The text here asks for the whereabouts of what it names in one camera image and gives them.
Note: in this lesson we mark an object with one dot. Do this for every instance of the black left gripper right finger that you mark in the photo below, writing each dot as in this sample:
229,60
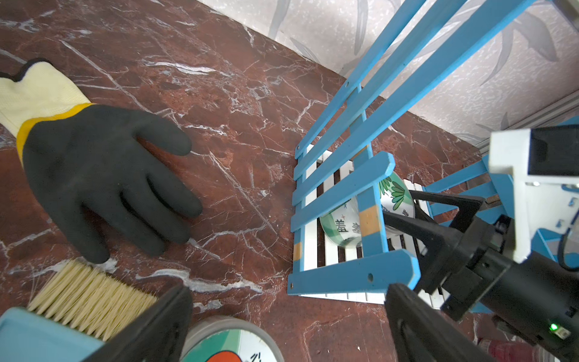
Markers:
421,334

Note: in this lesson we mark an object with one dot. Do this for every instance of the blue and white wooden shelf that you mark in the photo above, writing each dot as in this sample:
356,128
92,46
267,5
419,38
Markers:
335,162

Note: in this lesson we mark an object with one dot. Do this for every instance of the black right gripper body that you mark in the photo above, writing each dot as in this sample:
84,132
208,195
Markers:
536,299

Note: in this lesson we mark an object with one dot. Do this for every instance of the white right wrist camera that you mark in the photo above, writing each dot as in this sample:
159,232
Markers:
543,165

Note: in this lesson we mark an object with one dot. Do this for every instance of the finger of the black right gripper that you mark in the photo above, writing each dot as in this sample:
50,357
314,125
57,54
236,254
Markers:
467,206
432,234

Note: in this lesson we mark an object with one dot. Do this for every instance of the flower label jar right rear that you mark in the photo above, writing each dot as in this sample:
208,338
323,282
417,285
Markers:
503,346

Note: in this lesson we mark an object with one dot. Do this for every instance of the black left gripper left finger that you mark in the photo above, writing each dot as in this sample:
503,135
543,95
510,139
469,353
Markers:
158,334

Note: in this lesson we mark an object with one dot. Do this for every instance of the red strawberry label jar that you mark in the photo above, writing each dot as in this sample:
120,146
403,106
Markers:
224,338

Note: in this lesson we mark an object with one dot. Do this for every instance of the green tree label jar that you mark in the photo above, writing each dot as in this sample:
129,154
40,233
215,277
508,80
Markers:
342,225

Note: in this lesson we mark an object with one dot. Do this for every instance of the black and yellow work glove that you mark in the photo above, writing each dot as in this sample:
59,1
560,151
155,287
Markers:
80,156

